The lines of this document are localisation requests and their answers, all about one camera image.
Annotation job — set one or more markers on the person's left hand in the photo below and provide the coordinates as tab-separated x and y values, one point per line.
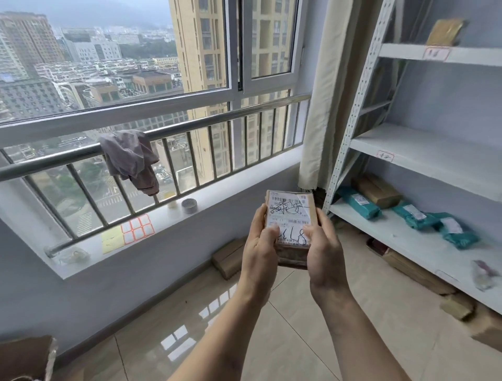
259	263

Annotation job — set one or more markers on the person's right hand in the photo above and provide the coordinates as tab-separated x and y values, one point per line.
327	267

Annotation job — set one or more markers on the white metal shelf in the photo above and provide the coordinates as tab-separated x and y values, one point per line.
431	149

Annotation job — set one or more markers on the plain small cardboard box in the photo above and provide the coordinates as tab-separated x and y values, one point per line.
445	32

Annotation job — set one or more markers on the person's left forearm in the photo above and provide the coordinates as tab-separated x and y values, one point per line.
227	345

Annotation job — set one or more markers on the person's right forearm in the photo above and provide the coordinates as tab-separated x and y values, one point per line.
361	345

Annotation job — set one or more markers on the dark red flat box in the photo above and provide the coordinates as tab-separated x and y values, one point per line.
376	246

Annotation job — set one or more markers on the beige tiled floor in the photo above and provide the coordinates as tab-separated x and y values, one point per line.
431	345

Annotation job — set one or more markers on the small brown cardboard box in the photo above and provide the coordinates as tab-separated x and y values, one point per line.
457	306

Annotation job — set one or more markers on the large cardboard box black logo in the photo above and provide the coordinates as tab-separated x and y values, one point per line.
23	357

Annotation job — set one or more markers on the white window sill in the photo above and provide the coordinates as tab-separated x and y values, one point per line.
235	184

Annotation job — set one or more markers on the grey tape roll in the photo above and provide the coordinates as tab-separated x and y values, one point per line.
189	205

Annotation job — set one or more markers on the brown taped parcel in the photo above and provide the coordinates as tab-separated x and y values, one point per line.
376	190

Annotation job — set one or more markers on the small white bottle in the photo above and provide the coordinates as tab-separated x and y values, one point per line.
172	203

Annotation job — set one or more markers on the red-bordered label sheet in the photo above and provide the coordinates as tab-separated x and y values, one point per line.
137	229

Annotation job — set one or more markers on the yellow paper sheet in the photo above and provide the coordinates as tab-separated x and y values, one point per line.
113	240

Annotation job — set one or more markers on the steel guard railing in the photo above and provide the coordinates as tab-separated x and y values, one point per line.
215	120

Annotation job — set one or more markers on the grey plastic parcel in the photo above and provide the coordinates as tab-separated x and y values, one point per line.
486	274

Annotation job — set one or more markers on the grey cloth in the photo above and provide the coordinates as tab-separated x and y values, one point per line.
129	157

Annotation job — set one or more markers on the crumpled clear plastic bag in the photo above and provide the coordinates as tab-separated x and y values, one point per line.
74	256

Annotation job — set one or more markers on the beige curtain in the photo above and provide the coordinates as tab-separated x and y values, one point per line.
333	78

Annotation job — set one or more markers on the white sliding window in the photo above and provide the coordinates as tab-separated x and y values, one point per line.
117	114

